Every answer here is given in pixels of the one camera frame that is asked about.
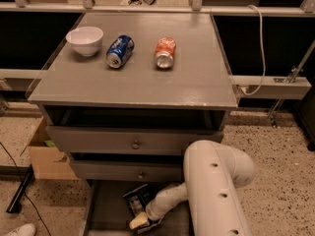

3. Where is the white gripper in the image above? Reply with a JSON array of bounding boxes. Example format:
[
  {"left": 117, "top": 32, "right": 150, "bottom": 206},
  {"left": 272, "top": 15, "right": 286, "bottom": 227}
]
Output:
[{"left": 129, "top": 199, "right": 165, "bottom": 230}]

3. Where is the blue chip bag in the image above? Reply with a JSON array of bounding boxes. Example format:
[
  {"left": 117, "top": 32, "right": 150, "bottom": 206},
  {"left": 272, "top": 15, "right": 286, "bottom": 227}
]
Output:
[{"left": 123, "top": 184, "right": 163, "bottom": 235}]

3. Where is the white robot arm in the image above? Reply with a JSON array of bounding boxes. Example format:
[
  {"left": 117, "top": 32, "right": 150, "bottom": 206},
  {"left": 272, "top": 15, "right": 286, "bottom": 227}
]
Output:
[{"left": 129, "top": 140, "right": 255, "bottom": 236}]

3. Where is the grey bottom drawer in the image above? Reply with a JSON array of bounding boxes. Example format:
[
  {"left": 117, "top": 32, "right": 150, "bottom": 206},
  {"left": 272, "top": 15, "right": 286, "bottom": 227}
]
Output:
[{"left": 78, "top": 181, "right": 194, "bottom": 236}]

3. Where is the grey drawer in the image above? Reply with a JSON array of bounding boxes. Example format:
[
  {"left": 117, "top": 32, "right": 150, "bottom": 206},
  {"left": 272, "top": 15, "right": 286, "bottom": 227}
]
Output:
[
  {"left": 47, "top": 107, "right": 227, "bottom": 155},
  {"left": 70, "top": 153, "right": 183, "bottom": 182},
  {"left": 78, "top": 181, "right": 194, "bottom": 236}
]

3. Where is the grey middle drawer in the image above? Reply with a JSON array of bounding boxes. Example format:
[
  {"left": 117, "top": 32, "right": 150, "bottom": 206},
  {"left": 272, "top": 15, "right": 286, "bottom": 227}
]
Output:
[{"left": 70, "top": 153, "right": 183, "bottom": 182}]

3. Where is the grey top drawer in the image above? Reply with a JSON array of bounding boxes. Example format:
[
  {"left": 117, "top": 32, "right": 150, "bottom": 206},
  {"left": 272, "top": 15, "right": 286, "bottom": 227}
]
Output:
[{"left": 47, "top": 107, "right": 227, "bottom": 155}]

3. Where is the grey drawer cabinet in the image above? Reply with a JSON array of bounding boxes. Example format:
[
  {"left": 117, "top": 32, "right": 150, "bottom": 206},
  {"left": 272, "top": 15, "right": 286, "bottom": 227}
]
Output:
[{"left": 27, "top": 12, "right": 238, "bottom": 236}]

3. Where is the cardboard box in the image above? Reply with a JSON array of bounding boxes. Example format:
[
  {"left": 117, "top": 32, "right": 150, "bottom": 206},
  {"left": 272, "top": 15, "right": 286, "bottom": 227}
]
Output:
[{"left": 28, "top": 118, "right": 78, "bottom": 180}]

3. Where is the white shoe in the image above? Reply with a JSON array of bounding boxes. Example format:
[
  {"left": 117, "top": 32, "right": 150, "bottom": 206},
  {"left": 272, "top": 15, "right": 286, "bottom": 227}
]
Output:
[{"left": 4, "top": 223, "right": 36, "bottom": 236}]

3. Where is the black bar on floor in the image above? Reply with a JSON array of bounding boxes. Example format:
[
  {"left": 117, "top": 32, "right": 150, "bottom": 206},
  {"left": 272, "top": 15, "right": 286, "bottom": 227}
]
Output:
[{"left": 6, "top": 166, "right": 33, "bottom": 214}]

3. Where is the blue soda can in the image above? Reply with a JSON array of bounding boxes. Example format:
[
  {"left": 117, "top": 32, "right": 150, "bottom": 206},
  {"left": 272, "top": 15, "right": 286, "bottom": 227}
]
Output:
[{"left": 106, "top": 35, "right": 135, "bottom": 69}]

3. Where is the orange soda can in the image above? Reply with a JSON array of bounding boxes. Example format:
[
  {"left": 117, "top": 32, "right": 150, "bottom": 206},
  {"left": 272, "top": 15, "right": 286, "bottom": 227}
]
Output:
[{"left": 155, "top": 36, "right": 176, "bottom": 69}]

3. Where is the white bowl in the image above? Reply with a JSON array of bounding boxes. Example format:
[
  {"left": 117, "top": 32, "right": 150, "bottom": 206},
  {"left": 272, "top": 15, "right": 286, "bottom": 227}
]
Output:
[{"left": 66, "top": 27, "right": 103, "bottom": 57}]

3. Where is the black floor cable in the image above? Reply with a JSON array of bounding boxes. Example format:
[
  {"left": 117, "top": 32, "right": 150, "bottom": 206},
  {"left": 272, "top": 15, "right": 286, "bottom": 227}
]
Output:
[{"left": 0, "top": 142, "right": 53, "bottom": 236}]

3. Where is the grey metal rail beam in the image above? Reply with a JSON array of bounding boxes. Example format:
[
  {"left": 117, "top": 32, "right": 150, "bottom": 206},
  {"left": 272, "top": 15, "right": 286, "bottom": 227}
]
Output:
[{"left": 230, "top": 76, "right": 311, "bottom": 100}]

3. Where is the white cable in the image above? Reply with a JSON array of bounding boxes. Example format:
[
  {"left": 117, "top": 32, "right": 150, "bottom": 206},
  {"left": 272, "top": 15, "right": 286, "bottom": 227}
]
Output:
[{"left": 239, "top": 5, "right": 266, "bottom": 97}]

